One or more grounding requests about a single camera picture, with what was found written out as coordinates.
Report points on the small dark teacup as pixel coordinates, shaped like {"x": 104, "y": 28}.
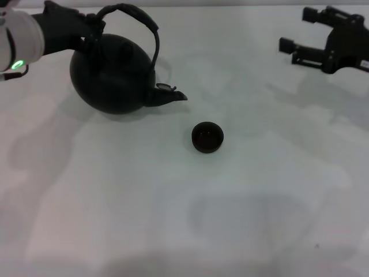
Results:
{"x": 207, "y": 138}

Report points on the black round teapot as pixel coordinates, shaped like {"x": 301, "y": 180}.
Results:
{"x": 112, "y": 78}

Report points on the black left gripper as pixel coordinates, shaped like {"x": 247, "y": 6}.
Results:
{"x": 62, "y": 31}

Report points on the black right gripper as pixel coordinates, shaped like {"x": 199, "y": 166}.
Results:
{"x": 348, "y": 49}

